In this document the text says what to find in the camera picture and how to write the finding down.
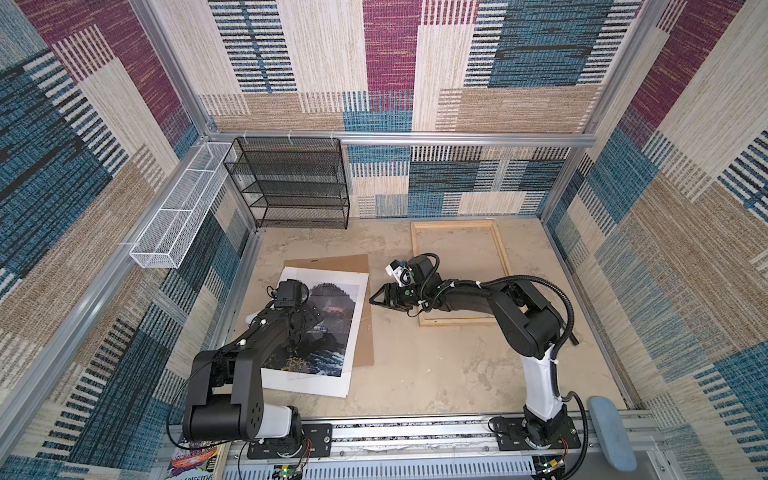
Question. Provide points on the brown cardboard backing board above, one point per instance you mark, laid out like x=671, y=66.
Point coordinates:
x=364, y=353

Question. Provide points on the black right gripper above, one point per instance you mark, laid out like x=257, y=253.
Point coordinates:
x=396, y=302

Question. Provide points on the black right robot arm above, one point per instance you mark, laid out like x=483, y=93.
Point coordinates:
x=535, y=317

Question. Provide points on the black wire mesh shelf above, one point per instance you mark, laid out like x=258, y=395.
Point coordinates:
x=291, y=182

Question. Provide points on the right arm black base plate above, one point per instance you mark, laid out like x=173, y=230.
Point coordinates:
x=521, y=434

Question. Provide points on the colourful treehouse book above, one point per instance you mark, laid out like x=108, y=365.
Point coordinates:
x=197, y=461

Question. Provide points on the grey blue padded object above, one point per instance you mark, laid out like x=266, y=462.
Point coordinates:
x=612, y=435

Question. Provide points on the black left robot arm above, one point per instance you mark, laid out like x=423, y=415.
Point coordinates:
x=225, y=394

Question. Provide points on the white wire mesh basket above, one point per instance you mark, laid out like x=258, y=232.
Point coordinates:
x=167, y=238

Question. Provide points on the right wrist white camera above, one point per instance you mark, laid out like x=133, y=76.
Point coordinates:
x=400, y=272

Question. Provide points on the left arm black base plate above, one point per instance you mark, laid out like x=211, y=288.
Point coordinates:
x=313, y=440

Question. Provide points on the aluminium front rail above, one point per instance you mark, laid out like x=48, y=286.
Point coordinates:
x=459, y=447

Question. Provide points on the white bordered dark photo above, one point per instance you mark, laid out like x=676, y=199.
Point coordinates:
x=322, y=362

